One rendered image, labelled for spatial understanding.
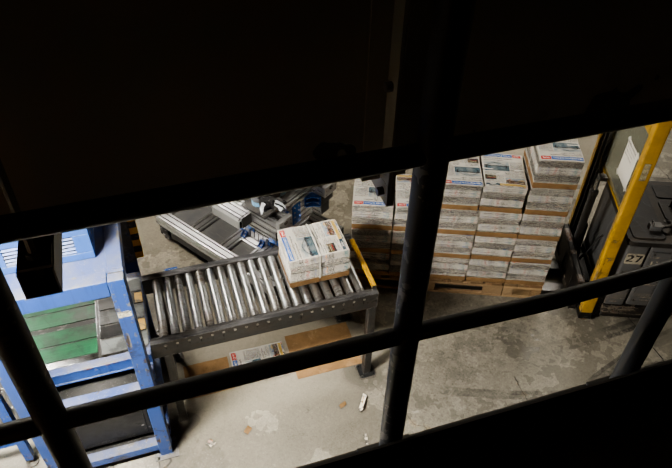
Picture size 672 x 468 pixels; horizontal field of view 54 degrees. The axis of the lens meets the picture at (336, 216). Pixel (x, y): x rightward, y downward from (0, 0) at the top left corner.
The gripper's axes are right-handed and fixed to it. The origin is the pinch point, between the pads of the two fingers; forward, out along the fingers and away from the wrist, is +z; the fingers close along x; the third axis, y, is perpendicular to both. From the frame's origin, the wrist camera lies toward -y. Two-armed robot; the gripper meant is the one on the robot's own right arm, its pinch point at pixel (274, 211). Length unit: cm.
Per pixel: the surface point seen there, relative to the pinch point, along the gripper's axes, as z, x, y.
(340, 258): 27.4, -33.0, 22.4
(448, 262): 8, -141, 73
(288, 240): 6.4, -8.0, 19.4
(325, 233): 10.0, -30.6, 16.5
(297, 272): 23.4, -7.6, 30.0
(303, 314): 42, -5, 47
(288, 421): 59, 3, 125
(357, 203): -28, -75, 31
